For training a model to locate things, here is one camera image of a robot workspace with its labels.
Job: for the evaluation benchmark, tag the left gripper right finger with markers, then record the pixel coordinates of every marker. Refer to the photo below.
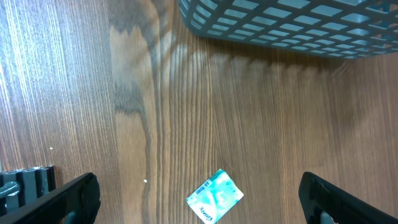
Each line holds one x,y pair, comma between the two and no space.
323,202

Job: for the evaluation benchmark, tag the teal tissue pack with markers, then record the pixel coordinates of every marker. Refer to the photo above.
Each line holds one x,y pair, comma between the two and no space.
215,197

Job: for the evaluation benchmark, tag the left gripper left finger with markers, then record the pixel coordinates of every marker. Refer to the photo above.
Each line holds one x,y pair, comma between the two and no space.
78,201

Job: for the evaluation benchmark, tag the black wire mesh basket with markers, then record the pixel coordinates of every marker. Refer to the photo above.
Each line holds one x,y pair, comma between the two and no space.
347,29

